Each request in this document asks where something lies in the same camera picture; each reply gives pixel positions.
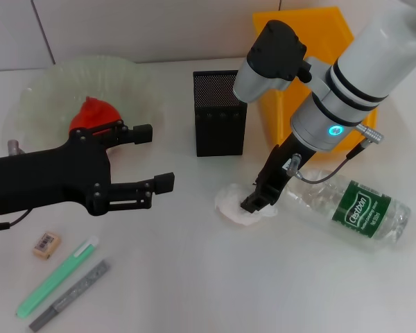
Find clear green-label water bottle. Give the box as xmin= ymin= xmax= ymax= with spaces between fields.
xmin=277 ymin=168 xmax=412 ymax=250

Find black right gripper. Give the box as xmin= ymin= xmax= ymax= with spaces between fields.
xmin=240 ymin=133 xmax=315 ymax=214

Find red-orange toy orange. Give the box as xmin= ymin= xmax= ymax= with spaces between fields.
xmin=69 ymin=96 xmax=121 ymax=153

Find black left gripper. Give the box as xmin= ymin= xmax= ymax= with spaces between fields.
xmin=0 ymin=121 xmax=153 ymax=216

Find mint green pen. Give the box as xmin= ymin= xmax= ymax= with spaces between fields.
xmin=15 ymin=235 xmax=101 ymax=318

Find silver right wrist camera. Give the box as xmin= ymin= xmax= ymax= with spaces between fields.
xmin=233 ymin=19 xmax=333 ymax=104

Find beige eraser with barcode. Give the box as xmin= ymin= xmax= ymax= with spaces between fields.
xmin=33 ymin=231 xmax=62 ymax=260

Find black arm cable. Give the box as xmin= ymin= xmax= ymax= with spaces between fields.
xmin=293 ymin=123 xmax=385 ymax=184
xmin=0 ymin=207 xmax=32 ymax=234

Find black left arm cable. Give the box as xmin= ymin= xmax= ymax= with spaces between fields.
xmin=0 ymin=207 xmax=32 ymax=234

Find left gripper silver plug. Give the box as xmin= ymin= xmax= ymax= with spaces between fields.
xmin=6 ymin=139 xmax=24 ymax=156

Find grey marker pen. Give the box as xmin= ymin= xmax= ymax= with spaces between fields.
xmin=28 ymin=259 xmax=112 ymax=332

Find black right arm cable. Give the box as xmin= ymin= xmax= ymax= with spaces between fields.
xmin=293 ymin=123 xmax=385 ymax=184

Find black mesh pen holder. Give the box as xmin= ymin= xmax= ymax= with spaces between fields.
xmin=192 ymin=69 xmax=248 ymax=157

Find gripper silver plug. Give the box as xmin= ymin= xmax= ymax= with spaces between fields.
xmin=6 ymin=139 xmax=24 ymax=156
xmin=286 ymin=153 xmax=303 ymax=178

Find yellow plastic bin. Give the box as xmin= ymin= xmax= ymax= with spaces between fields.
xmin=252 ymin=6 xmax=381 ymax=153

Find right gripper silver plug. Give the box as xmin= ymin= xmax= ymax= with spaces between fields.
xmin=286 ymin=153 xmax=303 ymax=178

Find white paper ball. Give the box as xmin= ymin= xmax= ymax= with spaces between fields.
xmin=214 ymin=182 xmax=280 ymax=226

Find green glass fruit plate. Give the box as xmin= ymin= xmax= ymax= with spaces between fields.
xmin=5 ymin=55 xmax=167 ymax=164

